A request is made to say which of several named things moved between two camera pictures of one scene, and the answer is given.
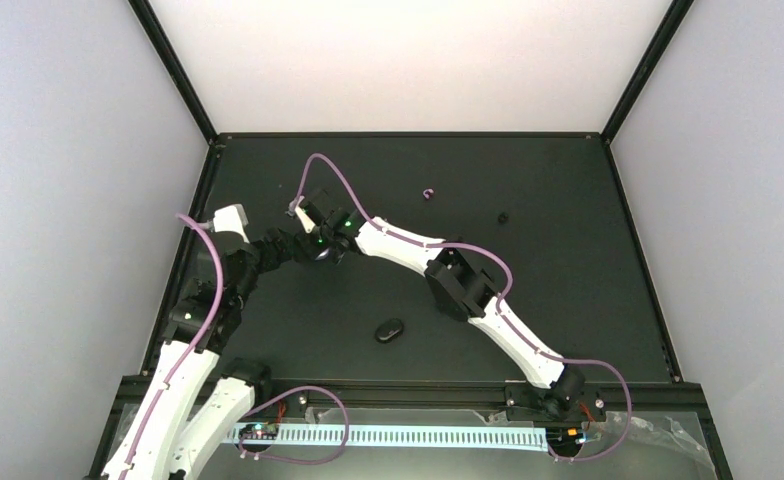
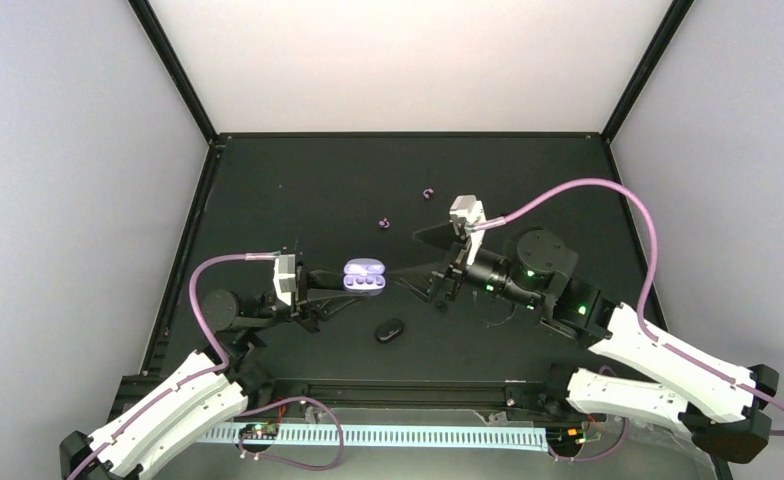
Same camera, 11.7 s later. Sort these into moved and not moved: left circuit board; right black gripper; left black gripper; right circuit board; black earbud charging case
Moved: left black gripper; right black gripper
Not moved: right circuit board; left circuit board; black earbud charging case
